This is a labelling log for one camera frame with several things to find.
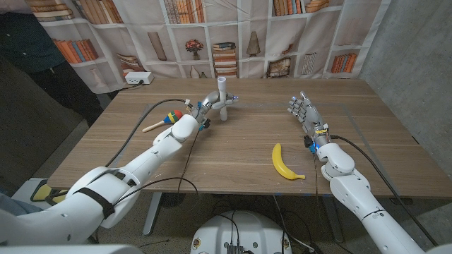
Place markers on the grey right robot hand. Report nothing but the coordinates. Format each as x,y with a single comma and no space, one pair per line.
312,120

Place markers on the white pipe connector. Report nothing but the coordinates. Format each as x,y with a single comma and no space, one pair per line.
224,115
221,83

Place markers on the white plastic pipe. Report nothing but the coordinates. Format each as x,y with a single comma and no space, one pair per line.
222,94

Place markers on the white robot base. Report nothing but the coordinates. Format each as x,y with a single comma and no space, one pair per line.
247,229

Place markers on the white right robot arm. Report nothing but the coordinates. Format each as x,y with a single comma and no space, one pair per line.
349,190

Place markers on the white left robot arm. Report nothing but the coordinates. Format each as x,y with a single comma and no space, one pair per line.
148,162

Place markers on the yellow toy banana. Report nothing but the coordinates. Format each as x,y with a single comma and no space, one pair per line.
279,166

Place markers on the colourful wooden toy maraca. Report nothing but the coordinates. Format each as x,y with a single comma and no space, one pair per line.
174,115

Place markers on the grey metal table leg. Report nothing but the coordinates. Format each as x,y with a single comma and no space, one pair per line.
152,215
333,229

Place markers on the printed bookshelf backdrop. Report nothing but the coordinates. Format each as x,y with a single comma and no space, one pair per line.
247,21

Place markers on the white power strip box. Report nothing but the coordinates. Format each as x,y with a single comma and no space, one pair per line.
137,77

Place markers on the white robot torso edge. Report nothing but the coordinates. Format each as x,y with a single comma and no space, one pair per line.
70,249

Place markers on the yellow and white base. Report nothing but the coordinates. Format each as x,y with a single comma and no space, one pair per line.
44,192

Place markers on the person in dark clothes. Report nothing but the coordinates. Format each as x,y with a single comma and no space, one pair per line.
24,46

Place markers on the person in blue jeans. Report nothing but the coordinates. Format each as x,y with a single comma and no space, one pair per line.
14,206

